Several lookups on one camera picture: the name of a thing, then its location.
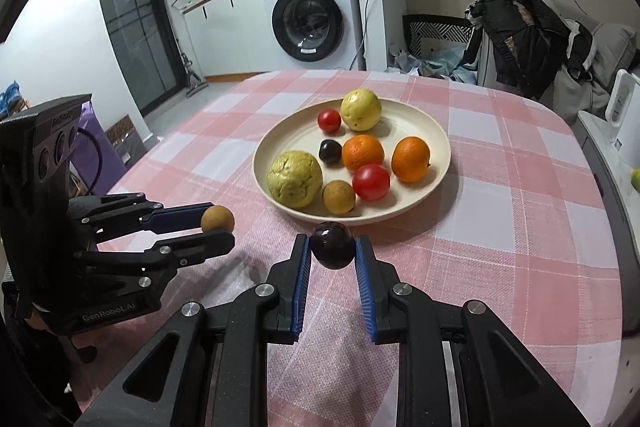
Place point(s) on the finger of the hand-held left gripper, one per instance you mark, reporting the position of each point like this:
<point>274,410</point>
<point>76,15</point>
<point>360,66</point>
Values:
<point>172,218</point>
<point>200,244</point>

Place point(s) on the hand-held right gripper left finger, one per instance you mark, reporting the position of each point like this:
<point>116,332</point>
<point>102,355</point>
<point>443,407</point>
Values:
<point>300,287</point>

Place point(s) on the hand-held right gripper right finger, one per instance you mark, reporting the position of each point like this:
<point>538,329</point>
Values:
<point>365,292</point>

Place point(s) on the brown longan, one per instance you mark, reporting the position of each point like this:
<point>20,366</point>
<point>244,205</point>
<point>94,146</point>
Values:
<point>339,197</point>
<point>217,218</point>

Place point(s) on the dark purple passion fruit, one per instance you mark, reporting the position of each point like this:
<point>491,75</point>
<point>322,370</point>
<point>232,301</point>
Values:
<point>330,152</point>
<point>332,245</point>

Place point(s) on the wrinkled yellow-green guava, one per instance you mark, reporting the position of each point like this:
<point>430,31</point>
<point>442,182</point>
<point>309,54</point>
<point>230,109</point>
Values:
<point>295,179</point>

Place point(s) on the large red tomato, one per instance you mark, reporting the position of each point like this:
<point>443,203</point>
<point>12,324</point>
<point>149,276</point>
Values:
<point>371,182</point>

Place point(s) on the orange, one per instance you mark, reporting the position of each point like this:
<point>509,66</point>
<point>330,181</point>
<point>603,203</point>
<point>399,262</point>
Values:
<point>411,159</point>
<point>363,152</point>

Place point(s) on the cream round plate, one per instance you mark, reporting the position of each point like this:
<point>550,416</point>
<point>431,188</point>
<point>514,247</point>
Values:
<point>400,122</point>

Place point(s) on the purple bag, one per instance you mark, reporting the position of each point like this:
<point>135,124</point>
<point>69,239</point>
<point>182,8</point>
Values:
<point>95,142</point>

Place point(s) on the brown cardboard box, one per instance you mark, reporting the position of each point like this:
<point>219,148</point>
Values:
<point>125,137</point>

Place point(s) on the blue packet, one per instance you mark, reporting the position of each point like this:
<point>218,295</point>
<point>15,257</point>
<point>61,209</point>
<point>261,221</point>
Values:
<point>10,94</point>

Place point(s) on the mop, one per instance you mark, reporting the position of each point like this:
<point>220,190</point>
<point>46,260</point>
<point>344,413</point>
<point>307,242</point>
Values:
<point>194,79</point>

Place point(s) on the pink checked tablecloth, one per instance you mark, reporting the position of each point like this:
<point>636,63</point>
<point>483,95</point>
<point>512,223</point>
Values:
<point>500,207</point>

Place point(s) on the small red tomato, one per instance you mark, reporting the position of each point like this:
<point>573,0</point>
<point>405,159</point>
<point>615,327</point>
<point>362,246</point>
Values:
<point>329,120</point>

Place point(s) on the smooth yellow guava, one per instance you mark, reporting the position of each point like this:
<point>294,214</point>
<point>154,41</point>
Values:
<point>361,109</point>

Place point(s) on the white counter cabinet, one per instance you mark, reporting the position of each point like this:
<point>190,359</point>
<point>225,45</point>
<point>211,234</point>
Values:
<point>220,32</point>

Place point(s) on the dark glass door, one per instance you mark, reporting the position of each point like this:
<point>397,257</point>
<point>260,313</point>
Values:
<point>135,17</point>

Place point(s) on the white washing machine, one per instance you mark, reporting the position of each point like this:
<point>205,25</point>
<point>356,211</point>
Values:
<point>310,22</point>

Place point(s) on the light blue plastic bags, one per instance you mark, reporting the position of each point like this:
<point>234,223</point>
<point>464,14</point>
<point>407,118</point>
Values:
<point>435,62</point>

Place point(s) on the black patterned box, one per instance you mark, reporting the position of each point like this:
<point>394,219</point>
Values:
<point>435,32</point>

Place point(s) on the small green lime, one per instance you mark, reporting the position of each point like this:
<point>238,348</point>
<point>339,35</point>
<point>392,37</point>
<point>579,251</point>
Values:
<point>636,179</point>

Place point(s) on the pile of dark clothes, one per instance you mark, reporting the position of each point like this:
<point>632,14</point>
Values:
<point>525,37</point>

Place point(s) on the white electric kettle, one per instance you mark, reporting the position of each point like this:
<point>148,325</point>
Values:
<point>622,107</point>

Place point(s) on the grey cushion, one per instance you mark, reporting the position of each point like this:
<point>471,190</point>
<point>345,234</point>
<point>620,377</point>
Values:
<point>610,47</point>

